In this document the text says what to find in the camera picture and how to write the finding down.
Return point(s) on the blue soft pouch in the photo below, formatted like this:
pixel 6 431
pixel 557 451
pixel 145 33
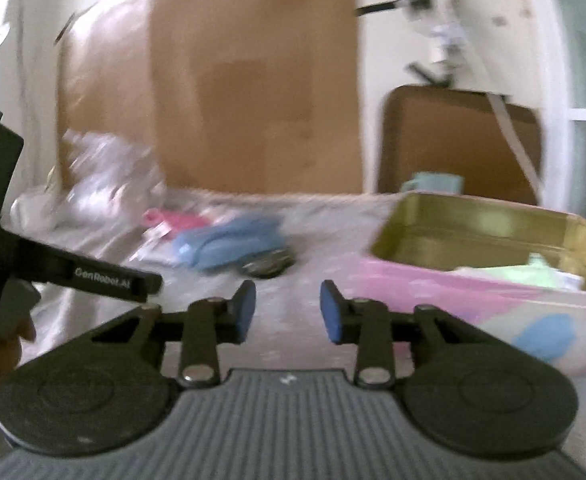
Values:
pixel 213 247

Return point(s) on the pink tin box gold interior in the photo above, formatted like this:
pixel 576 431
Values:
pixel 428 235

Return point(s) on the brown chair back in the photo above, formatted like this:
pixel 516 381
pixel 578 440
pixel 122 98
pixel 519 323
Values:
pixel 430 129

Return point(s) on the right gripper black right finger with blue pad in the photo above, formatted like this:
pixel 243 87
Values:
pixel 374 329

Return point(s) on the large cardboard sheet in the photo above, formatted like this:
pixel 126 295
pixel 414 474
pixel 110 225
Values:
pixel 235 96

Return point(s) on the white enamel mug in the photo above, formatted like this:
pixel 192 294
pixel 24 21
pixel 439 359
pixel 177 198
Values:
pixel 34 213

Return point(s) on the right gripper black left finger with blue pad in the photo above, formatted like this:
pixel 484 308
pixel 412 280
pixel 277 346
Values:
pixel 134 343

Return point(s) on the green cloth in box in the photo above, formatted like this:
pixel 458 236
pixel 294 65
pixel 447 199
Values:
pixel 536 272

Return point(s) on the grey floral tablecloth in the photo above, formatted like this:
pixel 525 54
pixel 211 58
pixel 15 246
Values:
pixel 327 234

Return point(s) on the white wall socket adapter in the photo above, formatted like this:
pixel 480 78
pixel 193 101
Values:
pixel 439 22

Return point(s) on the crumpled clear plastic bag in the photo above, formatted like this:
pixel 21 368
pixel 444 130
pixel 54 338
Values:
pixel 111 180

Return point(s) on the pink towel cloth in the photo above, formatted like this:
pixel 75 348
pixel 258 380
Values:
pixel 164 223

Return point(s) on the dark round object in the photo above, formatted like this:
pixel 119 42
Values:
pixel 267 265

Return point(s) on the light teal mug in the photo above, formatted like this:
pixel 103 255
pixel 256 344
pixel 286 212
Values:
pixel 433 182

